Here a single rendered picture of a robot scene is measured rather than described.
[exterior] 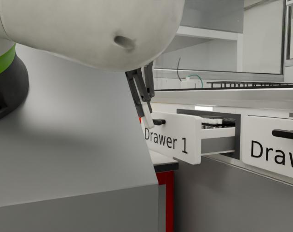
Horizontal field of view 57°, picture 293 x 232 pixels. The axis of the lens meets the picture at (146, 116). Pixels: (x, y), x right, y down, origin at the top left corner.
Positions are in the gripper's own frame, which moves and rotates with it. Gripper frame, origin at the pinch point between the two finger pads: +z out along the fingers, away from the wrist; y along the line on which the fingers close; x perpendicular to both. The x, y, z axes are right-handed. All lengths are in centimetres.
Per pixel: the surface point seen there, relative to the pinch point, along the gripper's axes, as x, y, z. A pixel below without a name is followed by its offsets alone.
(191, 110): -5.9, -17.6, 5.8
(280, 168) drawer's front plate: 27.2, -12.7, 14.6
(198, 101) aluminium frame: -2.2, -18.4, 3.1
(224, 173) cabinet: 9.4, -12.2, 20.9
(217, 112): 6.0, -17.7, 5.7
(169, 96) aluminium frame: -20.4, -19.3, 2.1
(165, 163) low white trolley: -10.1, -5.5, 19.5
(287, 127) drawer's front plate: 28.4, -15.6, 6.6
